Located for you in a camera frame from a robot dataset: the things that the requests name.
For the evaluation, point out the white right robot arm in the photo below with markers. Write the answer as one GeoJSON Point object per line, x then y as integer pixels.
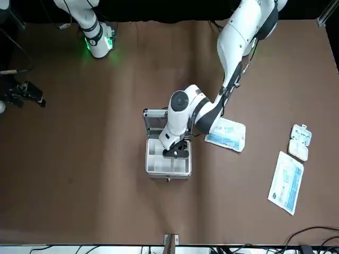
{"type": "Point", "coordinates": [98, 39]}

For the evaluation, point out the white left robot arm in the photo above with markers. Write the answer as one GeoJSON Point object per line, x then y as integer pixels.
{"type": "Point", "coordinates": [235, 34]}

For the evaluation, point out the aluminium corner frame post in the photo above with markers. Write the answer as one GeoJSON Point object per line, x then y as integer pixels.
{"type": "Point", "coordinates": [324, 16]}

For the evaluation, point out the large flat mask packet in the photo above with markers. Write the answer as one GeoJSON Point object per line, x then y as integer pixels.
{"type": "Point", "coordinates": [286, 182]}

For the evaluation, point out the white pill box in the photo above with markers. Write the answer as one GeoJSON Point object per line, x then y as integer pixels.
{"type": "Point", "coordinates": [299, 143]}

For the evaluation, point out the aluminium first-aid case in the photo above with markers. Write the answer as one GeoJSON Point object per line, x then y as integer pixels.
{"type": "Point", "coordinates": [168, 176]}

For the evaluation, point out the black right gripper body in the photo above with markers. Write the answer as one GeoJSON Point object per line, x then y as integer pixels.
{"type": "Point", "coordinates": [22, 90]}

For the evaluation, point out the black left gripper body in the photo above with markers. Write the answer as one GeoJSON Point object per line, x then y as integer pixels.
{"type": "Point", "coordinates": [178, 146]}

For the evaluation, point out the white partition tray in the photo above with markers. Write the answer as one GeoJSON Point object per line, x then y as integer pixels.
{"type": "Point", "coordinates": [164, 165]}

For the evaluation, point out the folded mask packet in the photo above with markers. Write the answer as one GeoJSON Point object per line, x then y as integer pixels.
{"type": "Point", "coordinates": [227, 137]}

